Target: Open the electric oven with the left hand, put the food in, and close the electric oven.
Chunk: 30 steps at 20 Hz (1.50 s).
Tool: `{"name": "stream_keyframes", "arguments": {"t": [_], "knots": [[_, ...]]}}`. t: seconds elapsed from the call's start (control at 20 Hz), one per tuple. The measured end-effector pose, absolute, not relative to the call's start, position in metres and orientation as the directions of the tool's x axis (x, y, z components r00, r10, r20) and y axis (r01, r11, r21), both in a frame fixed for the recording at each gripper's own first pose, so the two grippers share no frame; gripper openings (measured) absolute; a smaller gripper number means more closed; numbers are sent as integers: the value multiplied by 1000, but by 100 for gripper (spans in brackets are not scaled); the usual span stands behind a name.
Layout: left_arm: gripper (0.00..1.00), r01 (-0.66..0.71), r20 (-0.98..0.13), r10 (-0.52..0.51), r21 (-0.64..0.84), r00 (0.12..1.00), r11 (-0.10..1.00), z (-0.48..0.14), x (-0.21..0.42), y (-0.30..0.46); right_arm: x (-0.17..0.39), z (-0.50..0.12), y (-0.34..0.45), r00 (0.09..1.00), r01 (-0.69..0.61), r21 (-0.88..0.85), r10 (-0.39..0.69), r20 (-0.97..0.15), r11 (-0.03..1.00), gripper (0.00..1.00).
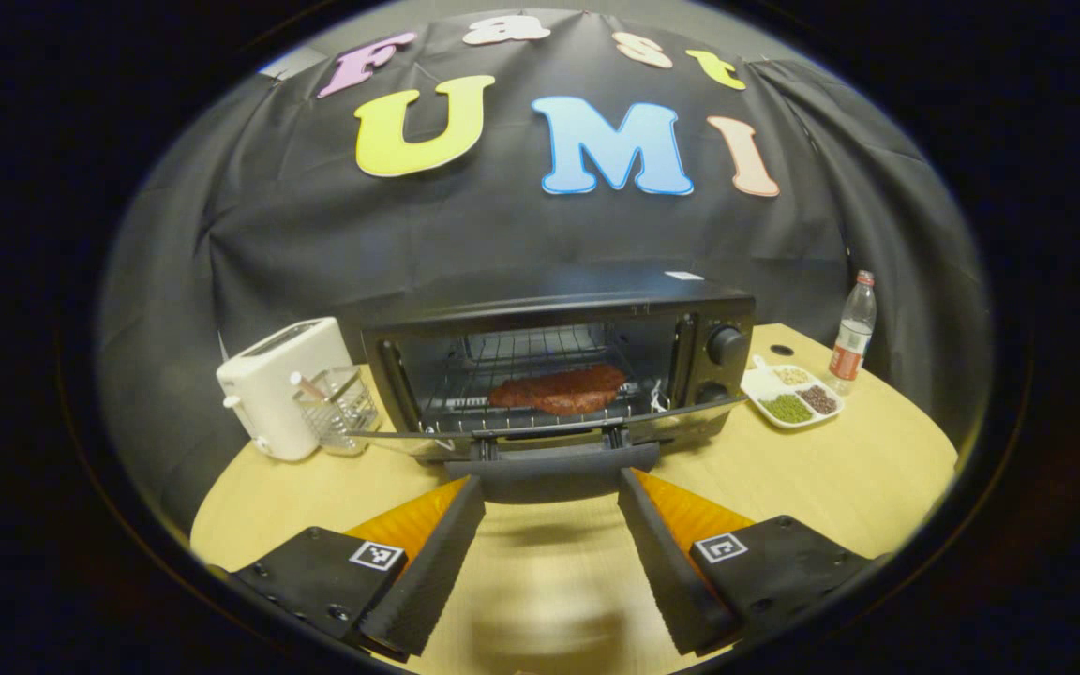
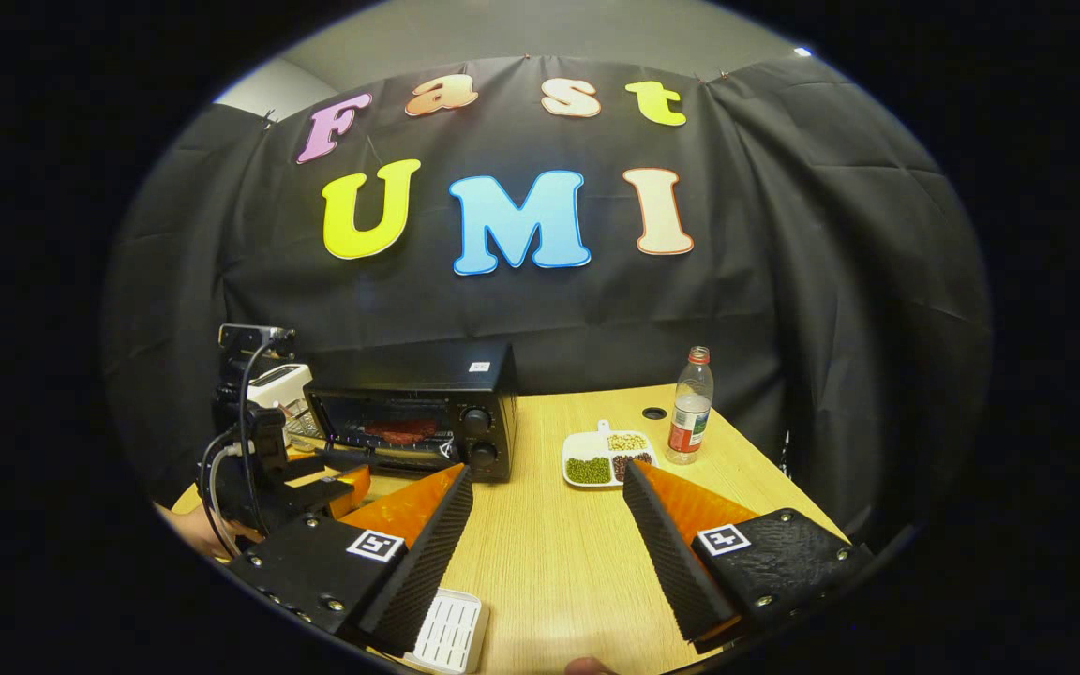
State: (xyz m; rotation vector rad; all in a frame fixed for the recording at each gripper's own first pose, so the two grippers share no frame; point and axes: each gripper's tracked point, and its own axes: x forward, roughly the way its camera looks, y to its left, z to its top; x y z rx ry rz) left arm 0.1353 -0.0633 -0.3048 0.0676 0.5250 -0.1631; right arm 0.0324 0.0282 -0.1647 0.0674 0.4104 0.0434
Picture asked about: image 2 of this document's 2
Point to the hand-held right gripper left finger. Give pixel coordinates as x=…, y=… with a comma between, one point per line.
x=423, y=572

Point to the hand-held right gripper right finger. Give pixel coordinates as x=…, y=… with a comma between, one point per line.
x=667, y=562

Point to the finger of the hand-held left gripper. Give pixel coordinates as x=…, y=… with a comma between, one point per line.
x=351, y=487

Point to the red meat slice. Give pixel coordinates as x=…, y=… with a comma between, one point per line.
x=401, y=432

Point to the black electric oven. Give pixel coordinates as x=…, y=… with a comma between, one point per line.
x=409, y=370

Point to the white ridged tray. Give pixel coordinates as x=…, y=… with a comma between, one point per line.
x=451, y=633

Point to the white divided dish of beans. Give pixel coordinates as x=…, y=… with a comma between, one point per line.
x=587, y=450

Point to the clear plastic water bottle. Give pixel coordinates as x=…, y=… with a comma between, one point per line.
x=688, y=422

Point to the black backdrop cloth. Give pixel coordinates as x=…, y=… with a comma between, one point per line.
x=784, y=281

